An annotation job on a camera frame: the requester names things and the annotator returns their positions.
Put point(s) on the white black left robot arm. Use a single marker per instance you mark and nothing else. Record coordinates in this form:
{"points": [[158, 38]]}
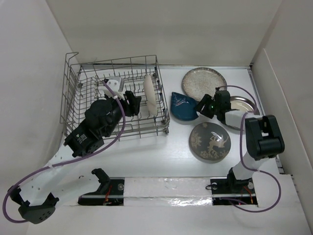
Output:
{"points": [[41, 192]]}

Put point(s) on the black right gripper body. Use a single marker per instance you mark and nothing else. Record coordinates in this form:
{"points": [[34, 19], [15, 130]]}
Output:
{"points": [[214, 107]]}

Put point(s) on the blue shell shaped dish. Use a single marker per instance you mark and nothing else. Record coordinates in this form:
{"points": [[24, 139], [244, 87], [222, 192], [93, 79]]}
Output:
{"points": [[183, 107]]}

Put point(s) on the silver metal rail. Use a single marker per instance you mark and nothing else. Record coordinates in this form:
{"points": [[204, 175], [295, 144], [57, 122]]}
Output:
{"points": [[179, 196]]}

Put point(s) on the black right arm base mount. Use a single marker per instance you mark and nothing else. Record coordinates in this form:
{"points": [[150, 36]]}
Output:
{"points": [[229, 191]]}

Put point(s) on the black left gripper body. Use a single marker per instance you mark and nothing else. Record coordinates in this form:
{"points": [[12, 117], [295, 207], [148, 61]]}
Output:
{"points": [[123, 104]]}

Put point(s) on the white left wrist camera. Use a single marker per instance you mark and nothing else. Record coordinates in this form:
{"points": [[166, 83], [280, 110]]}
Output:
{"points": [[116, 84]]}

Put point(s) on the grey tree pattern plate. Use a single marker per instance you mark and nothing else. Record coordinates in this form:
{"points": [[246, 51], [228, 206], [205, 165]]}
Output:
{"points": [[210, 142]]}

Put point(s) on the cream divided plate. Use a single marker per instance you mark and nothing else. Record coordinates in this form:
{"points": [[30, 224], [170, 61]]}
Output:
{"points": [[150, 94]]}

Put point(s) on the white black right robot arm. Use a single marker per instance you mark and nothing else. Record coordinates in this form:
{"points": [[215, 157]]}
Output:
{"points": [[261, 134]]}

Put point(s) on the silver metal plate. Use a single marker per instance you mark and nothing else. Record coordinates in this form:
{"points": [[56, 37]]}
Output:
{"points": [[243, 104]]}

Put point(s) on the grey wire dish rack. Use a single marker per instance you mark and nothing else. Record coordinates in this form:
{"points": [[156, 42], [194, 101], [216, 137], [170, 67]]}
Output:
{"points": [[81, 84]]}

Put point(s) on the speckled beige round plate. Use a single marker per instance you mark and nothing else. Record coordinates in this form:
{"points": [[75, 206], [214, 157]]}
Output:
{"points": [[200, 81]]}

